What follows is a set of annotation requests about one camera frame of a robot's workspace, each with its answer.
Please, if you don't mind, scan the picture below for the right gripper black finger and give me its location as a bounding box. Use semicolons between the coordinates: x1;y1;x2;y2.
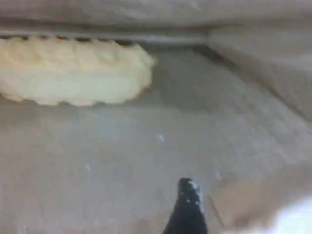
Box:
162;177;208;234

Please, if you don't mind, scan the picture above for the brown jute tote bag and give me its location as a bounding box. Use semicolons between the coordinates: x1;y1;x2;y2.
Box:
0;0;312;234

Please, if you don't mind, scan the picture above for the long striped bread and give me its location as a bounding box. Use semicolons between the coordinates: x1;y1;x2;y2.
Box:
0;36;158;107

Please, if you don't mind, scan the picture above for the white tablecloth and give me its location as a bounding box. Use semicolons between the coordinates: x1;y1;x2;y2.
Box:
268;195;312;234

